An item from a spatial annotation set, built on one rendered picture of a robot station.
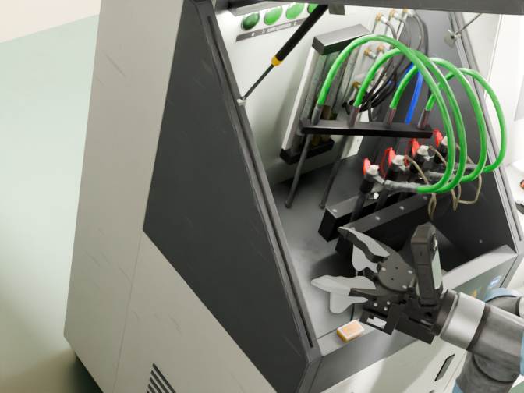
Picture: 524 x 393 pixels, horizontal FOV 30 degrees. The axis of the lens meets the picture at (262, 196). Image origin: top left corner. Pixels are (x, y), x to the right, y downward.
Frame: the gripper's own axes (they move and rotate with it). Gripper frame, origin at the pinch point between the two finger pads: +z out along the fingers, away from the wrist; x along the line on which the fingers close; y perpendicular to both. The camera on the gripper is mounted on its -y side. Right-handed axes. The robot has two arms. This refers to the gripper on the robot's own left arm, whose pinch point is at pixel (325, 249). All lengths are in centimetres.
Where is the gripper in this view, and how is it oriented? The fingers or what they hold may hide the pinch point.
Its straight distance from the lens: 145.3
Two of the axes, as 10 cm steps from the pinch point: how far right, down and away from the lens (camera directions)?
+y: -2.5, 7.9, 5.6
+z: -9.1, -3.9, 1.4
